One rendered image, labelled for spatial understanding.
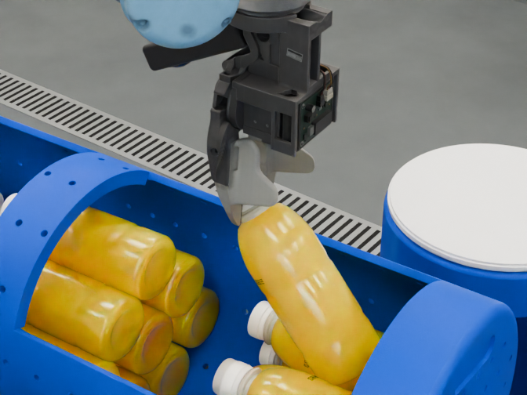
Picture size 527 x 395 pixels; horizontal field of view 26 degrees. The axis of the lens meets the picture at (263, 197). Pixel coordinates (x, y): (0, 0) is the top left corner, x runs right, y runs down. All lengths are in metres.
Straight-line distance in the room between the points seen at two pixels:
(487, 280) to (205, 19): 0.75
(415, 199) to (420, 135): 2.16
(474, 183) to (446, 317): 0.55
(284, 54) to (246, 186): 0.13
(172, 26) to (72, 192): 0.45
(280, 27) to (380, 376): 0.29
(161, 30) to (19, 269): 0.45
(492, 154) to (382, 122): 2.11
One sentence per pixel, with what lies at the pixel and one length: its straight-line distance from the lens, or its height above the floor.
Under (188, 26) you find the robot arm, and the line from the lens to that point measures 0.72.
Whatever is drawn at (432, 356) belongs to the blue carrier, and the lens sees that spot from 0.95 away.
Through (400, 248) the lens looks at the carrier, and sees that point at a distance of 1.44.
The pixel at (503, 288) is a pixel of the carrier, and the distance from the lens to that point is 1.39.
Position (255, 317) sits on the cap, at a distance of 1.16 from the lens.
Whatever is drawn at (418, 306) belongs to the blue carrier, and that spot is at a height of 1.23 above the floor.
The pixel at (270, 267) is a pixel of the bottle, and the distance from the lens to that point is 1.01.
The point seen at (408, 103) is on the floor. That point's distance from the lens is 3.80.
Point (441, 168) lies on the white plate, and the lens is 1.54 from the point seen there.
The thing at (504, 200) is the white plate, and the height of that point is 1.04.
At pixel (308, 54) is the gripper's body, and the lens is 0.90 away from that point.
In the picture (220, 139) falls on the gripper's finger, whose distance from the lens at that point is 0.95.
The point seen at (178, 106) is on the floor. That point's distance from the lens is 3.75.
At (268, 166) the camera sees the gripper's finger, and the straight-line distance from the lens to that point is 1.04.
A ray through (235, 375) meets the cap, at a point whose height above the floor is 1.13.
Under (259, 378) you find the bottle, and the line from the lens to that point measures 1.05.
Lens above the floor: 1.86
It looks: 34 degrees down
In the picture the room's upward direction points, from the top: straight up
